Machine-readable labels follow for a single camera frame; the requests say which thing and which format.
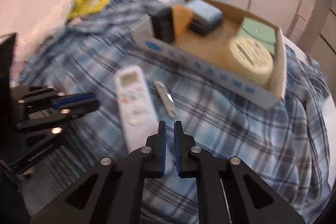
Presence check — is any white remote control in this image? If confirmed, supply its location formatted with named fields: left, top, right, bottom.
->
left=114, top=65, right=158, bottom=152

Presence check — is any black rectangular box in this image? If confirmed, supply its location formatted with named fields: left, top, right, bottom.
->
left=150, top=7, right=175, bottom=44

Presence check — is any light blue small box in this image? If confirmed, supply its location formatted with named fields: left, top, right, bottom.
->
left=185, top=0, right=223, bottom=24

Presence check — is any green envelope pouch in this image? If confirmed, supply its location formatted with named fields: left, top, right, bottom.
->
left=237, top=17, right=277, bottom=56

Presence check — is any silver nail clipper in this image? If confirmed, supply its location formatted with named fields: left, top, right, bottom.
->
left=154, top=80, right=179, bottom=119

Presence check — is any yellow package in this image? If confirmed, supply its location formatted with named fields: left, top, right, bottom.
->
left=67, top=0, right=110, bottom=20

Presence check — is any blue plaid cloth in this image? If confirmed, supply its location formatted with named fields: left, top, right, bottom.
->
left=20, top=0, right=331, bottom=223

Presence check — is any cardboard tray box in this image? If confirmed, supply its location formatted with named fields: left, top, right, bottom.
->
left=131, top=0, right=287, bottom=109

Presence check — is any beige refrigerator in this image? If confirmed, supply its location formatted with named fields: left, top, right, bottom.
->
left=297, top=0, right=335, bottom=88

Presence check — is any red broom handle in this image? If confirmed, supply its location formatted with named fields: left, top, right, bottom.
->
left=286, top=0, right=308, bottom=36

